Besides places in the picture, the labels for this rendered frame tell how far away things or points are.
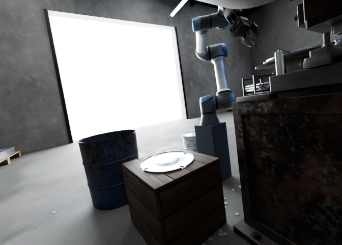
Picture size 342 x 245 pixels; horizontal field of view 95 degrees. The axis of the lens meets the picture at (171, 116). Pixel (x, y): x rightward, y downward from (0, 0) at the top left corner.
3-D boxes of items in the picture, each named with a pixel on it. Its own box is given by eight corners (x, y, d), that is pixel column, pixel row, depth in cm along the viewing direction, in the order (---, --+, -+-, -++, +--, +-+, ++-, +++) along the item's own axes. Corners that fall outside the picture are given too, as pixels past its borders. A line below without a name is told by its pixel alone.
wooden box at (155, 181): (131, 219, 94) (121, 163, 91) (180, 192, 115) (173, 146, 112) (167, 274, 61) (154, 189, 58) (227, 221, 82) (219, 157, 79)
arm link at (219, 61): (215, 111, 130) (206, 50, 138) (234, 109, 127) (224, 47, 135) (217, 108, 118) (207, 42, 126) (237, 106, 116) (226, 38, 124)
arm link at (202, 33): (194, 52, 139) (191, 11, 92) (206, 50, 138) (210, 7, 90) (196, 65, 138) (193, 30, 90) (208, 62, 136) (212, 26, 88)
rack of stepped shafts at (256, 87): (260, 128, 280) (255, 74, 272) (244, 125, 325) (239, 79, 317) (281, 124, 286) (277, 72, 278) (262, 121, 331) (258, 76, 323)
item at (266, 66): (256, 92, 81) (254, 66, 80) (271, 90, 88) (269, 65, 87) (319, 84, 60) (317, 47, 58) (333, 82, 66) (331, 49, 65)
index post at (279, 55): (275, 76, 61) (273, 50, 60) (279, 75, 63) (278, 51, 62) (283, 74, 59) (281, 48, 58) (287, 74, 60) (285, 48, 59)
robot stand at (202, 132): (200, 177, 133) (194, 125, 129) (214, 169, 144) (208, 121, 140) (218, 184, 119) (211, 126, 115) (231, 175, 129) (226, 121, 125)
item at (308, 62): (303, 69, 49) (301, 34, 48) (324, 67, 57) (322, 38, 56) (330, 62, 43) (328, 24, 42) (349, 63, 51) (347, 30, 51)
